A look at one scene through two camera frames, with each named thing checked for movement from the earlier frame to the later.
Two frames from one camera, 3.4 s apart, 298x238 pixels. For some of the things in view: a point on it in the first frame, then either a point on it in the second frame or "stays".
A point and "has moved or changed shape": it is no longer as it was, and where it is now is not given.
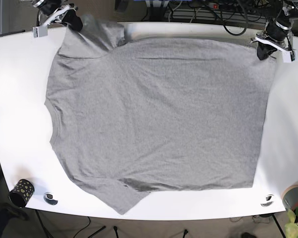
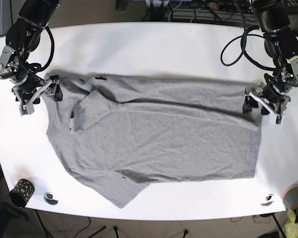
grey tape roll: x=294 y=196 stays
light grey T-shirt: x=129 y=117 has moved or changed shape
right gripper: x=74 y=21 -> x=26 y=95
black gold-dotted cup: x=22 y=193 stays
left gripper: x=275 y=37 -> x=273 y=99
